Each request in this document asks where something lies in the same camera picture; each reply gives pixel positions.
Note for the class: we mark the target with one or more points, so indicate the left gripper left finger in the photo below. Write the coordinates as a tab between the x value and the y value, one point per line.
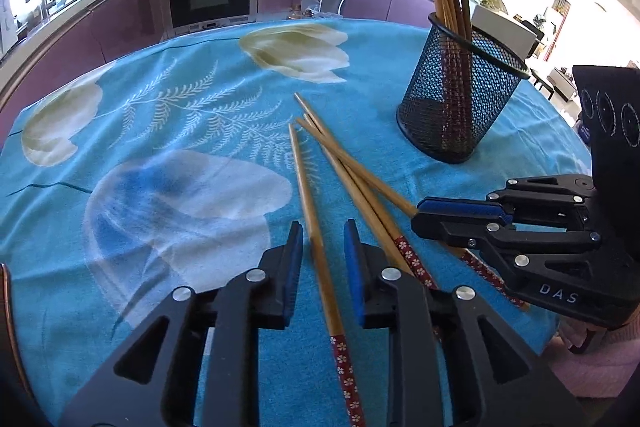
195	356

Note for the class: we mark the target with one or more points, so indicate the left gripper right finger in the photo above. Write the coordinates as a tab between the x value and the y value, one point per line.
452	360

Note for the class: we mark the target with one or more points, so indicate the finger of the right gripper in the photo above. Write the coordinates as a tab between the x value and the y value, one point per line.
480	231
465	209

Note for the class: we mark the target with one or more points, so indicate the pink sleeve forearm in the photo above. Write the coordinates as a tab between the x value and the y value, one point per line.
592	362

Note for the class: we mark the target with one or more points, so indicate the black mesh cup holder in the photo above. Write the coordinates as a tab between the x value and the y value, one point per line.
457	90

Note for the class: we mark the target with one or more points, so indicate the smartphone with orange edge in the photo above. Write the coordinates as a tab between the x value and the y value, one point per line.
11	361

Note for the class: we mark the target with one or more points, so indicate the blue floral tablecloth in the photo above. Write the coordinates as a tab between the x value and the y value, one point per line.
173	166

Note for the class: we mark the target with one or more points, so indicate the black camera box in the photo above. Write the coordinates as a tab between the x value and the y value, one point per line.
610	112

